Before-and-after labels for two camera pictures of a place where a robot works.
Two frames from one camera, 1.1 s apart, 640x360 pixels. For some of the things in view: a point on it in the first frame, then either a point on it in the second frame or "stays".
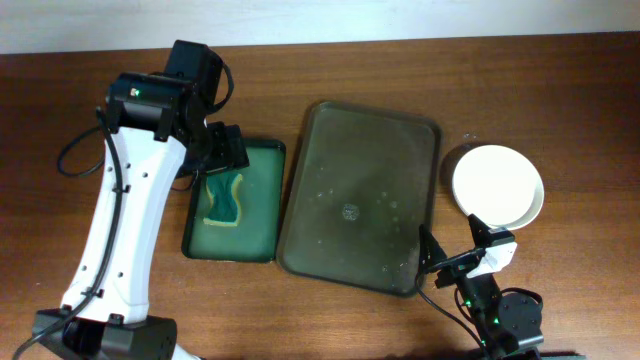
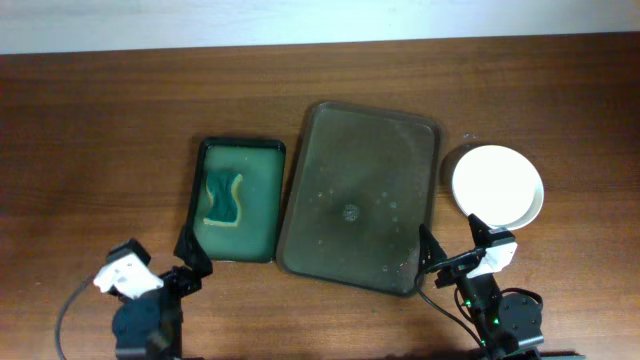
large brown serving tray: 363,186 stays
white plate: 501,186 stays
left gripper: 232,151 → 196,256
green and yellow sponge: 225,208 stays
